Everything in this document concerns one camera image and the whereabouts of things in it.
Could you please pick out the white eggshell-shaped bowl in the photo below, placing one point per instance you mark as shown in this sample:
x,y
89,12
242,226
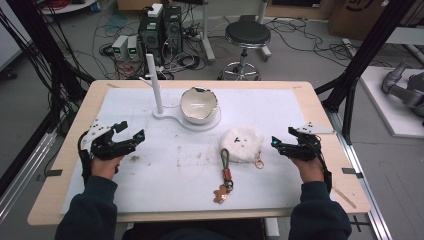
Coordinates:
x,y
199,106

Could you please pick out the black tape piece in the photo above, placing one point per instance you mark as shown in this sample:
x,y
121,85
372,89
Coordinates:
x,y
54,172
351,171

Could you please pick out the white round table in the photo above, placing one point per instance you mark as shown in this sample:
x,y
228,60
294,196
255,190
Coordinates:
x,y
66,6

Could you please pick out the person's left hand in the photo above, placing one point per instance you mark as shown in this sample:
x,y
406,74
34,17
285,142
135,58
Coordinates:
x,y
105,166

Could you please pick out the white power strip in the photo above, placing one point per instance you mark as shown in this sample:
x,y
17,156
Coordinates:
x,y
349,46

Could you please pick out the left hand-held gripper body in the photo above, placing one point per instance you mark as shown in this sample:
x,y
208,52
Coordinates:
x,y
103,148

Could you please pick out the white fluffy pouch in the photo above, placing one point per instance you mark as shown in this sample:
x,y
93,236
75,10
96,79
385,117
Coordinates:
x,y
241,144

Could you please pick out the light wooden table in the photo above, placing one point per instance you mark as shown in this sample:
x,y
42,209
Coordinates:
x,y
50,200

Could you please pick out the grey power supply unit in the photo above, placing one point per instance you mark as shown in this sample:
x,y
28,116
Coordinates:
x,y
133,48
120,47

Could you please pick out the aluminium floor rail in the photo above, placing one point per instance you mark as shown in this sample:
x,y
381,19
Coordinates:
x,y
23,180
366,186

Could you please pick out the person's right hand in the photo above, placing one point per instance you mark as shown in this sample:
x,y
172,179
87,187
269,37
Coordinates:
x,y
309,169

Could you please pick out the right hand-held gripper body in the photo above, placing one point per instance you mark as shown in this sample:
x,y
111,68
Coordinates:
x,y
305,146

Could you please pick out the white metal desk leg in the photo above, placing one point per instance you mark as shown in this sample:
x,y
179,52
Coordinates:
x,y
264,40
207,36

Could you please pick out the black round stool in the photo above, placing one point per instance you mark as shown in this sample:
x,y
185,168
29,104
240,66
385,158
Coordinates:
x,y
247,33

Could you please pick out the white platform board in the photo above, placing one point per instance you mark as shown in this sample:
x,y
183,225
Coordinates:
x,y
383,106

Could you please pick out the black metal frame stand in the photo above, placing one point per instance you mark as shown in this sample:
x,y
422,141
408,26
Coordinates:
x,y
40,50
363,56

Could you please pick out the person's dark lap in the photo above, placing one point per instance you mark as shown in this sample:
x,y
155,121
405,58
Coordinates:
x,y
193,231

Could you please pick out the white box on tower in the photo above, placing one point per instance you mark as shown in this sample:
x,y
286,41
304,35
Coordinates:
x,y
155,10

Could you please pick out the brown cardboard box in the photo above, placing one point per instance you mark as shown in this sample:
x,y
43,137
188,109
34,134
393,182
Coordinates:
x,y
353,16

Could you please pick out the white table mat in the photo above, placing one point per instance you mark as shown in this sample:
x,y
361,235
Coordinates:
x,y
186,186

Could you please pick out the white pole stand with base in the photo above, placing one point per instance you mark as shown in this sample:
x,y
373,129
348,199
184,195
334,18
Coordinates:
x,y
156,86

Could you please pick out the black computer tower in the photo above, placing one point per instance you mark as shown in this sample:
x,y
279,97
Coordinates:
x,y
172,28
150,38

